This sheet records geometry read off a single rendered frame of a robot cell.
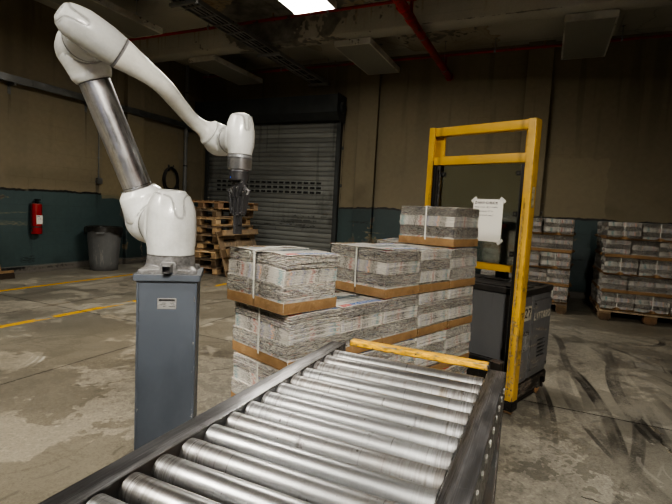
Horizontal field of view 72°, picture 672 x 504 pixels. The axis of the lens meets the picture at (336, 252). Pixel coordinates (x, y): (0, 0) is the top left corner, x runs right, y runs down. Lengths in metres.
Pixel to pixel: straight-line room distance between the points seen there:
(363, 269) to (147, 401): 1.12
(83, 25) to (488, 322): 2.77
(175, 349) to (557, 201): 7.58
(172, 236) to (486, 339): 2.37
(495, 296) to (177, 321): 2.26
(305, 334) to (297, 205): 8.01
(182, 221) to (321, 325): 0.69
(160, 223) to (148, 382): 0.52
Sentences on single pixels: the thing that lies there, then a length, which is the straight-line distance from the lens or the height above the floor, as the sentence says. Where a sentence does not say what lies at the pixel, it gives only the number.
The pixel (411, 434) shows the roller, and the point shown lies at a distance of 1.01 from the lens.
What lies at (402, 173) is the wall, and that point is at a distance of 8.98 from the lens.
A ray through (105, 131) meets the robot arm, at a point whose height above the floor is 1.46.
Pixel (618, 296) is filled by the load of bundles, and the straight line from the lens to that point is 7.01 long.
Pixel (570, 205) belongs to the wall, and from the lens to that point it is 8.58.
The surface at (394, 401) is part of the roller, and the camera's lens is 1.14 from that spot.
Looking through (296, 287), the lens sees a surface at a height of 0.94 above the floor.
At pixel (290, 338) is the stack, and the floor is 0.74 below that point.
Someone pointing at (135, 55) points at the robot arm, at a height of 1.68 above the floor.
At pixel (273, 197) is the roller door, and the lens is 10.08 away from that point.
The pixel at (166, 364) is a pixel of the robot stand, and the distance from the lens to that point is 1.65.
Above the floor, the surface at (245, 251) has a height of 1.05.
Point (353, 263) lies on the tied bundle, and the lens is 2.28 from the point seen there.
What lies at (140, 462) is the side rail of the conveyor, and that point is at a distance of 0.90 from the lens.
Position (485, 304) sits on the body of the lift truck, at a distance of 3.33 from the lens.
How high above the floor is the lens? 1.23
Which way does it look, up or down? 5 degrees down
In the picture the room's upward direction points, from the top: 3 degrees clockwise
